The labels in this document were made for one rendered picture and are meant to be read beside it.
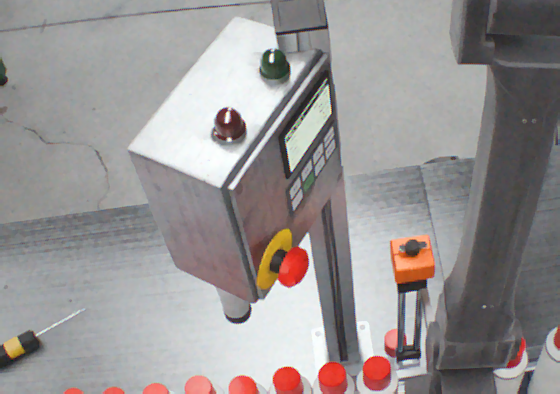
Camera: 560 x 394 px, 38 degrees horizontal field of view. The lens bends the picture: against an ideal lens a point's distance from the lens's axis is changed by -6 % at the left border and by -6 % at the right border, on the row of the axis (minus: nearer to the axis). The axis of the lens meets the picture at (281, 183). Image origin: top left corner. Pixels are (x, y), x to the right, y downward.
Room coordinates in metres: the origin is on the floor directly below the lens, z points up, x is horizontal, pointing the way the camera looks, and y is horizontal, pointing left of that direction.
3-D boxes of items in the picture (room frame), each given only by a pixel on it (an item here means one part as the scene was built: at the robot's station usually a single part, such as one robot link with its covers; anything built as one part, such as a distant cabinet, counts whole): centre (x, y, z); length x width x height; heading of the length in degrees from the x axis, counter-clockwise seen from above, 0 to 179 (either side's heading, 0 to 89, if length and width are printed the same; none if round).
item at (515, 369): (0.38, -0.23, 0.98); 0.05 x 0.05 x 0.20
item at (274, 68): (0.50, -0.01, 1.49); 0.03 x 0.03 x 0.02
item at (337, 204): (0.54, -0.04, 1.16); 0.04 x 0.04 x 0.67; 86
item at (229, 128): (0.44, 0.03, 1.49); 0.03 x 0.03 x 0.02
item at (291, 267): (0.41, 0.01, 1.32); 0.04 x 0.03 x 0.04; 141
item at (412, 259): (0.44, -0.12, 1.05); 0.10 x 0.04 x 0.33; 176
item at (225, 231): (0.49, 0.03, 1.38); 0.17 x 0.10 x 0.19; 141
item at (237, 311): (0.50, 0.08, 1.18); 0.04 x 0.04 x 0.21
